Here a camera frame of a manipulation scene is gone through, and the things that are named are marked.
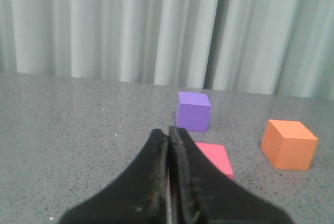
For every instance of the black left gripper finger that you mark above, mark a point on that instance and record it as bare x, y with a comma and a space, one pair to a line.
138, 195

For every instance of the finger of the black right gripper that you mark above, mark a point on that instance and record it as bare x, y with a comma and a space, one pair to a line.
236, 205

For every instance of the orange foam cube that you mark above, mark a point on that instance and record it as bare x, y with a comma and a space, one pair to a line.
288, 145

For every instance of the red foam cube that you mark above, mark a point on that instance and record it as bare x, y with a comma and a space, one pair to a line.
215, 160

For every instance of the purple foam cube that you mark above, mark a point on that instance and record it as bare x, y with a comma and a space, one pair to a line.
193, 111

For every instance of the grey-green pleated curtain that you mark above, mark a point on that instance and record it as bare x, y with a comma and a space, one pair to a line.
282, 47

